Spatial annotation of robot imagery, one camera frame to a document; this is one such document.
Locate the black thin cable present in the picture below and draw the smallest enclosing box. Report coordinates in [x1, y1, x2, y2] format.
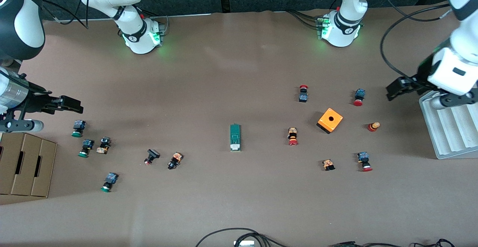
[329, 241, 402, 247]

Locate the green push button blue block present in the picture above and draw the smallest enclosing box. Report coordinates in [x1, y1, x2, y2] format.
[100, 172, 119, 193]
[78, 139, 94, 158]
[71, 120, 86, 138]

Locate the brown cardboard divider box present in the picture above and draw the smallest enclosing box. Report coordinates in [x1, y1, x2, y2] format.
[0, 132, 58, 198]

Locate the grey ridged plastic tray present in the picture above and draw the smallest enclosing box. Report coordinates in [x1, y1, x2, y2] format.
[419, 90, 478, 160]

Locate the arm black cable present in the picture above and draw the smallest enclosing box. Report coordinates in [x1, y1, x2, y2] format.
[39, 0, 94, 29]
[380, 0, 453, 90]

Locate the orange button enclosure box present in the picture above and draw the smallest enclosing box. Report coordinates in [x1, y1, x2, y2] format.
[317, 108, 344, 135]

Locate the black base cable bundle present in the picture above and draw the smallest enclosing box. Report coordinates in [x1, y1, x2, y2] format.
[287, 10, 322, 30]

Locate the black square button red ring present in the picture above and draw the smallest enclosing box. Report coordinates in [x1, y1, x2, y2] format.
[144, 149, 161, 166]

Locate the black tangled cable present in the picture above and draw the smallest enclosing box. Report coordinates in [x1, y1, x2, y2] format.
[411, 238, 456, 247]

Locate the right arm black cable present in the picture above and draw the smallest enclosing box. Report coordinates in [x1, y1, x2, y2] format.
[39, 0, 94, 29]

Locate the black looped cable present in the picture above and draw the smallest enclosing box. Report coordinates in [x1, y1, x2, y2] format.
[195, 228, 290, 247]

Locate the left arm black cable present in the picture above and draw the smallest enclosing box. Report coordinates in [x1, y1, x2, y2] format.
[380, 0, 453, 90]

